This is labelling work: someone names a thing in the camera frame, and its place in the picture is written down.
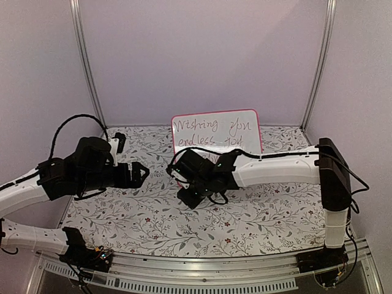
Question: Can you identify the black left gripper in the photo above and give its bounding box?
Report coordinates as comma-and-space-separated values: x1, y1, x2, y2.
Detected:
78, 161, 149, 193

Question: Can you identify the pink framed whiteboard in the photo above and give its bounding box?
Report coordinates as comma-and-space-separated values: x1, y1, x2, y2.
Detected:
171, 109, 263, 163

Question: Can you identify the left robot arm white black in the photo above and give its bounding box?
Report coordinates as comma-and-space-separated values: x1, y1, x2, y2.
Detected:
1, 137, 149, 266

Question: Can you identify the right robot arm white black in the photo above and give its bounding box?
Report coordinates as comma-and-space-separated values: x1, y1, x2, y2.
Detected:
167, 138, 352, 267

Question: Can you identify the floral patterned table mat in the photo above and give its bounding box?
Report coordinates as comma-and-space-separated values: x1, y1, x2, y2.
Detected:
61, 124, 349, 257

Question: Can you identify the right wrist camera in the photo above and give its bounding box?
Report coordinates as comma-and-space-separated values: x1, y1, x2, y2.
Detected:
166, 165, 190, 189

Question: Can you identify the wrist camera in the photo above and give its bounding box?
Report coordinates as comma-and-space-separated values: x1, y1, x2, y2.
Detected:
109, 132, 126, 167
166, 165, 190, 189

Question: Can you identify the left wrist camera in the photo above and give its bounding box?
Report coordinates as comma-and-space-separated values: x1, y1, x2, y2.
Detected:
109, 132, 126, 167

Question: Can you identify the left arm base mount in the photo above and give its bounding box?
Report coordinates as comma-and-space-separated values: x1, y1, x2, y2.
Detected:
59, 227, 114, 273

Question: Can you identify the front aluminium rail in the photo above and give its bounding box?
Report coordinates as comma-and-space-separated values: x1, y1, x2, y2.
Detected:
29, 238, 383, 294

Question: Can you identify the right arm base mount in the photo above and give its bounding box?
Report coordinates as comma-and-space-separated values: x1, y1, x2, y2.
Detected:
296, 245, 349, 288

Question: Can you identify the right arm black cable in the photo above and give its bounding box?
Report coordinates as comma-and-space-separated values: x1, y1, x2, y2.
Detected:
169, 146, 370, 276

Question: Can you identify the left aluminium frame post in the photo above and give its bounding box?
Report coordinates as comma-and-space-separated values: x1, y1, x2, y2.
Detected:
69, 0, 107, 127

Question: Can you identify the aluminium frame post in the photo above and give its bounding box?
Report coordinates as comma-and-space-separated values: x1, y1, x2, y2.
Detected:
69, 0, 107, 127
301, 0, 337, 132

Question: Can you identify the right aluminium frame post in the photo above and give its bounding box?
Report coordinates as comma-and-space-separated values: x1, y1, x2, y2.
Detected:
301, 0, 337, 132

